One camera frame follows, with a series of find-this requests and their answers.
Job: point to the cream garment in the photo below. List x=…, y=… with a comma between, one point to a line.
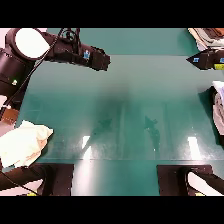
x=23, y=143

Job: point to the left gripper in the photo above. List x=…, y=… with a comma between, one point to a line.
x=96, y=59

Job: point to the white garment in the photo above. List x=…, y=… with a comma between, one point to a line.
x=219, y=106

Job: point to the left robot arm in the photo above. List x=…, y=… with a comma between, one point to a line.
x=20, y=63

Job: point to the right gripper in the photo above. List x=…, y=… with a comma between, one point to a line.
x=206, y=60

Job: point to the heap of clothes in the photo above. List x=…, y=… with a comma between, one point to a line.
x=208, y=36

